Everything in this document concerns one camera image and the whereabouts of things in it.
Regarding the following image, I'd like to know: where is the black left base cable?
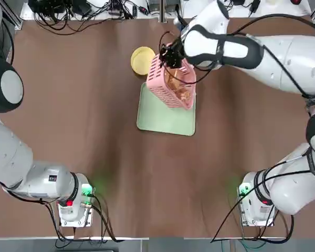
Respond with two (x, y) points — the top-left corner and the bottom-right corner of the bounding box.
(55, 194), (127, 247)

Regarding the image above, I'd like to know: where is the cable hub with plugs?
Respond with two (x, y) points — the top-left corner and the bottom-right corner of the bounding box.
(107, 5), (137, 17)

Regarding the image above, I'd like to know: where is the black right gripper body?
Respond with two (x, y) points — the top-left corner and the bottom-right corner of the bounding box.
(170, 36), (186, 62)

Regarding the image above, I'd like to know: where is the green rectangular tray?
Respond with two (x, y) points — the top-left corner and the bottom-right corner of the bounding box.
(135, 81), (197, 137)

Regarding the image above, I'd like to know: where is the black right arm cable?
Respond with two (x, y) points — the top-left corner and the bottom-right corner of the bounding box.
(159, 15), (315, 106)

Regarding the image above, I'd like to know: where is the black dock box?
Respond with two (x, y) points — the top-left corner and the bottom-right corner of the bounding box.
(28, 0), (66, 14)

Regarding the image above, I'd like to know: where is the small pink plastic basket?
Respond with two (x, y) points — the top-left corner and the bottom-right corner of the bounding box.
(146, 54), (197, 110)

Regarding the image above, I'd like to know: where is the yellow round plate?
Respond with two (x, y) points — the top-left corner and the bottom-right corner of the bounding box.
(130, 46), (156, 77)

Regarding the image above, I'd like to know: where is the black base cable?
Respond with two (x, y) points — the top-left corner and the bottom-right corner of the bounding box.
(211, 183), (296, 244)
(55, 194), (127, 247)

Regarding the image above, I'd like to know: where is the black right base cable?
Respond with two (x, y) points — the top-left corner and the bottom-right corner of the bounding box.
(211, 183), (296, 244)

